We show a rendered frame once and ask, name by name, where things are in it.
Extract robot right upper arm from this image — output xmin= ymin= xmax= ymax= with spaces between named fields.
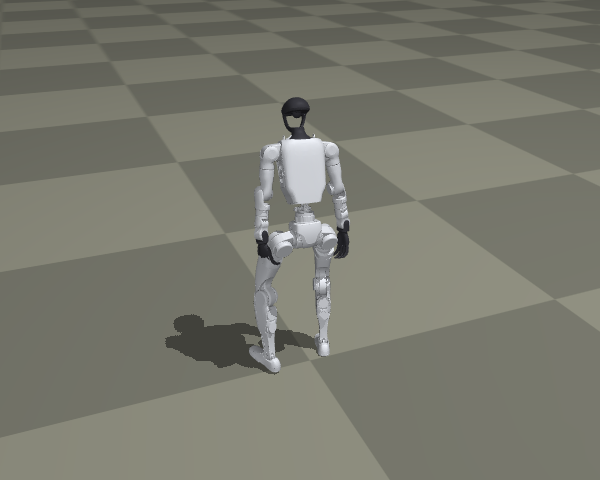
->
xmin=322 ymin=141 xmax=344 ymax=196

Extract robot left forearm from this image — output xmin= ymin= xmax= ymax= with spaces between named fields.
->
xmin=254 ymin=187 xmax=270 ymax=241

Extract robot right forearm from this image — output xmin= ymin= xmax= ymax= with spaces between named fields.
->
xmin=332 ymin=182 xmax=350 ymax=229

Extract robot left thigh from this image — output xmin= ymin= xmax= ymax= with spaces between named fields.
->
xmin=255 ymin=230 xmax=296 ymax=307

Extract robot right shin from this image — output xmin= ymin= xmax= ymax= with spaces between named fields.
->
xmin=315 ymin=277 xmax=331 ymax=343

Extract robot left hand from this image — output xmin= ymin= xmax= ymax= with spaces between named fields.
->
xmin=256 ymin=231 xmax=280 ymax=265

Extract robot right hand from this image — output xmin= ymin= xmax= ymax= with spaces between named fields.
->
xmin=333 ymin=220 xmax=349 ymax=259

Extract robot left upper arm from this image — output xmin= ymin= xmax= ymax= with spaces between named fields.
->
xmin=258 ymin=143 xmax=281 ymax=201

